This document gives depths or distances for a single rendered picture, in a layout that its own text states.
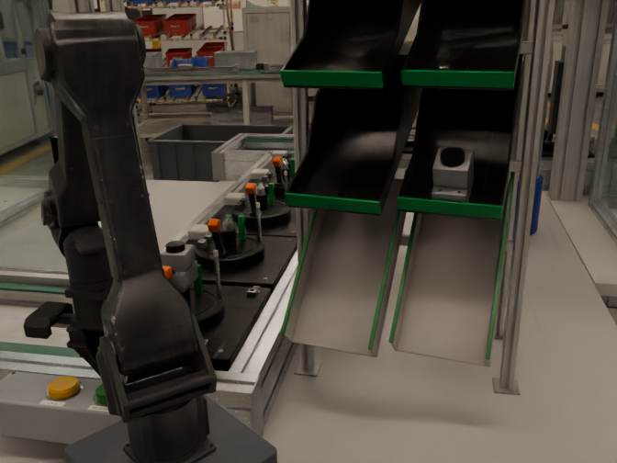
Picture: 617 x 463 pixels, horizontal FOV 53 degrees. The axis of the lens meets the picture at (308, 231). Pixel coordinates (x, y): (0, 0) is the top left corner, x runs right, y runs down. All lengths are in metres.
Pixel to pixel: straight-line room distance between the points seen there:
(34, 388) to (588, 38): 1.63
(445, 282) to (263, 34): 7.41
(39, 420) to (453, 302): 0.58
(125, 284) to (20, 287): 0.77
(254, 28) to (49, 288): 7.12
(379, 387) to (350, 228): 0.27
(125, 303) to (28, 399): 0.41
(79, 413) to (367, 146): 0.54
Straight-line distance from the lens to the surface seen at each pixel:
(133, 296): 0.56
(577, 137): 2.00
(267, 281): 1.14
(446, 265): 0.92
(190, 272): 1.01
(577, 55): 1.97
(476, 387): 1.07
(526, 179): 0.92
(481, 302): 0.90
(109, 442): 0.65
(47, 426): 0.93
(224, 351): 0.94
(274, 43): 8.20
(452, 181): 0.80
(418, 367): 1.10
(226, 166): 2.21
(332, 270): 0.93
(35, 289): 1.29
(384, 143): 0.92
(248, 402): 0.87
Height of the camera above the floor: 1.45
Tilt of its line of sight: 20 degrees down
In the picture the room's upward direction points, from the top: 1 degrees counter-clockwise
